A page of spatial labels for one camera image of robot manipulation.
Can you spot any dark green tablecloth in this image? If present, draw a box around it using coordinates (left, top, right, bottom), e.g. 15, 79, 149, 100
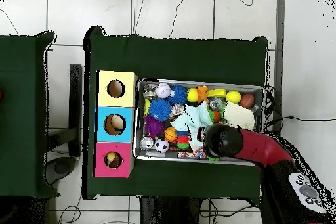
0, 31, 60, 199
83, 25, 269, 200

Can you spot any shallow metal mesh bin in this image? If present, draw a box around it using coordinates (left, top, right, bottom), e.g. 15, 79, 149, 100
133, 78, 265, 166

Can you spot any black power cable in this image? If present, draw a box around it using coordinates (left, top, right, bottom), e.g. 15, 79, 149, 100
264, 114, 336, 134

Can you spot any purple spiky toy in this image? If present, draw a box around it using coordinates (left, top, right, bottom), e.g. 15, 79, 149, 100
143, 114, 165, 138

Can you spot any blue fuzzy ball with eyes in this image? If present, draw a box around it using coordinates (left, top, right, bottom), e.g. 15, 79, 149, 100
148, 98, 173, 122

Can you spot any wooden box with three holes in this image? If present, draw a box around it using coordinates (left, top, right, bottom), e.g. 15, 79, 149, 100
93, 70, 139, 179

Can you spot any small soccer ball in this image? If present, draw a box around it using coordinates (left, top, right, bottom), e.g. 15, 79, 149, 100
154, 138, 170, 154

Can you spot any mint green cloth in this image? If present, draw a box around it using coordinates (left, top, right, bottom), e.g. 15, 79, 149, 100
170, 100, 215, 152

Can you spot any small orange basketball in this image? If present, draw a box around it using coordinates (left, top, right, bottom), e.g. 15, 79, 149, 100
164, 127, 179, 143

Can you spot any cream cloth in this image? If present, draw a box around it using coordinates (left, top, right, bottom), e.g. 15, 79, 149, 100
222, 101, 256, 131

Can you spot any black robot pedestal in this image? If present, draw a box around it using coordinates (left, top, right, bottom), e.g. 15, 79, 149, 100
138, 196, 203, 224

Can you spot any yellow smiley ball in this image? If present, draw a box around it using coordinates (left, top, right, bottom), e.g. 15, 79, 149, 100
186, 87, 199, 103

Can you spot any white baseball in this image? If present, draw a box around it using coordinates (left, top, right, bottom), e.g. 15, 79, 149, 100
156, 83, 172, 99

